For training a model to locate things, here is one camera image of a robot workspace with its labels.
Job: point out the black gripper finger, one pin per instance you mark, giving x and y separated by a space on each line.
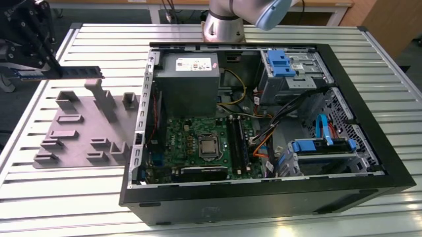
50 54
24 56

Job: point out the green RAM stick black chips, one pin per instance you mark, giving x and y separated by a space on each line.
82 72

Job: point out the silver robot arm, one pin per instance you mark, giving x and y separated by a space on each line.
225 27

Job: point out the white chair base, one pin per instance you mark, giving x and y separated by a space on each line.
6 84

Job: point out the grey parts rack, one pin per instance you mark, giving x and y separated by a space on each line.
86 123

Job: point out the grey power supply unit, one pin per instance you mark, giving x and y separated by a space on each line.
187 93

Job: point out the green motherboard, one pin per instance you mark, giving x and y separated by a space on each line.
184 148

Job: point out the silver CPU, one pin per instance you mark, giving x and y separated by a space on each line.
208 147

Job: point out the black graphics card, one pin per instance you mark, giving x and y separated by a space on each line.
202 172

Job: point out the silver drive cage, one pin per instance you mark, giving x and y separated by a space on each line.
297 84

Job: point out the blue disk carrier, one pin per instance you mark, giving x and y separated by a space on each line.
305 146

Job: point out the black PC case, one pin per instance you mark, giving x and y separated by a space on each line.
263 197

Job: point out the white framed desk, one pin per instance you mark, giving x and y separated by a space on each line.
339 12

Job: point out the wooden cabinet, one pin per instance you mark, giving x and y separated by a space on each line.
389 22

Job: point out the CPU socket with metal frame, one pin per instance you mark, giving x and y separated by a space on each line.
208 159

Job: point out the blue optical drive bracket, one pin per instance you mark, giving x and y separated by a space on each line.
279 64

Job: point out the silver disk bay frame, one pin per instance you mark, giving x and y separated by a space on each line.
330 160

